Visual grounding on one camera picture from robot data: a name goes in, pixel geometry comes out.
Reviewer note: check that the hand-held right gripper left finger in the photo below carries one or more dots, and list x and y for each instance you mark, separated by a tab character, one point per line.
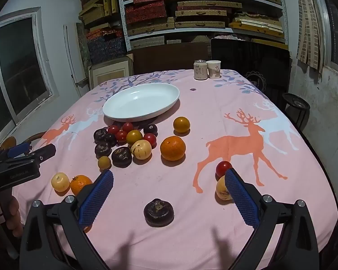
97	199

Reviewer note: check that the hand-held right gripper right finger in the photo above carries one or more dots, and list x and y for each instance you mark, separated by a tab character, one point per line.
242	199

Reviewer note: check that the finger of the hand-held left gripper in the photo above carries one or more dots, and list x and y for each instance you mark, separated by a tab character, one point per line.
18	149
45	152

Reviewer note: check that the yellow-orange persimmon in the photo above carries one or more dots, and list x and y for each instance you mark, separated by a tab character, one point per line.
222	189

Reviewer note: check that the small orange with leaf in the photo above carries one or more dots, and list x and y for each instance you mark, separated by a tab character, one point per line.
79	184

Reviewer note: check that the pale yellow persimmon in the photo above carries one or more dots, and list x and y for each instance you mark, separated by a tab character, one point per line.
60	182

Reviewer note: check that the small yellow cherry tomato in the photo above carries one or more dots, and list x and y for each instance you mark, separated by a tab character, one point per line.
104	162

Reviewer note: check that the red cherry tomato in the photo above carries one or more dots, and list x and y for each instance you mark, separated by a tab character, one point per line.
150	139
121	136
222	167
127	126
113	129

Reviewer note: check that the large orange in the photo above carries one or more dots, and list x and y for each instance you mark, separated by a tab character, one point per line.
172	148

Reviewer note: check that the medium orange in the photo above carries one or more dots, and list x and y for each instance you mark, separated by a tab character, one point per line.
181	125

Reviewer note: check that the white oval plate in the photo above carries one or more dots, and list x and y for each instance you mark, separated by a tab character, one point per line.
140	101

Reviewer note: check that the person's left hand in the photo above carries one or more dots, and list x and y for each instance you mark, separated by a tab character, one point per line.
14	216

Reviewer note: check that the brown wooden chair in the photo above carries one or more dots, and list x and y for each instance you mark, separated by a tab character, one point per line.
6	143

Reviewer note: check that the yellow-orange tomato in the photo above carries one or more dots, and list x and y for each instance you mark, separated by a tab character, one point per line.
134	136

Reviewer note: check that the grey framed window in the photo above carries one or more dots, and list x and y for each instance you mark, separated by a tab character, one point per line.
19	67

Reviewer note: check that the dark purple plum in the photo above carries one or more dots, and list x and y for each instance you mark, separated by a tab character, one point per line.
150	129

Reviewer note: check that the white leaning board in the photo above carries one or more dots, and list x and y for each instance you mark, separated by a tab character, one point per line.
70	56

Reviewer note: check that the pink deer print tablecloth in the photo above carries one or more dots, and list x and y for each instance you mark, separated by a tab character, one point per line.
202	104

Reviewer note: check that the black round stool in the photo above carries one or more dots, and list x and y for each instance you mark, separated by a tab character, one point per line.
295	102

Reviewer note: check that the grey marble slab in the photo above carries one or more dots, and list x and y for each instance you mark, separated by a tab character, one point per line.
83	45

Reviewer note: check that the stack of blue patterned boxes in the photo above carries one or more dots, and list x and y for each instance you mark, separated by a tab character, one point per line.
105	47

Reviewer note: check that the white paper cup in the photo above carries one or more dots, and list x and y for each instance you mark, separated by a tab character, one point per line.
214	69

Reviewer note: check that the beige drink can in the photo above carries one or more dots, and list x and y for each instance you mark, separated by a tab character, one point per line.
200	70

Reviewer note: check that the glossy black panel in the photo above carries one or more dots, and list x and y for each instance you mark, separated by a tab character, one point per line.
242	56

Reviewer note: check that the stack of olive cardboard boxes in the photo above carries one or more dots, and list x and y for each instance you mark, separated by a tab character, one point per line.
97	9

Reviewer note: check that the dark brown wooden board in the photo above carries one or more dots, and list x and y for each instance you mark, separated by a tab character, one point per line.
166	57

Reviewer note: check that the white metal shelf rack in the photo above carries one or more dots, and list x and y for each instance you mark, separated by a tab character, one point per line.
121	11

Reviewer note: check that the stack of red patterned boxes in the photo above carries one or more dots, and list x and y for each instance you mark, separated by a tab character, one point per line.
146	9

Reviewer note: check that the stack of yellow flat boxes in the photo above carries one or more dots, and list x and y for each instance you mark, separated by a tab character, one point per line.
256	25

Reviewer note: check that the hanging bamboo mat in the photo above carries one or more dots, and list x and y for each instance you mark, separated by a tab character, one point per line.
308	28

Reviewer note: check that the stack of woven tan boxes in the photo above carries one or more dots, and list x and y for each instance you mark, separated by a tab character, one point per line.
202	13

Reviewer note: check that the beige picture frame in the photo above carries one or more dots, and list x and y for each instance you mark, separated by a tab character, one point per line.
109	71

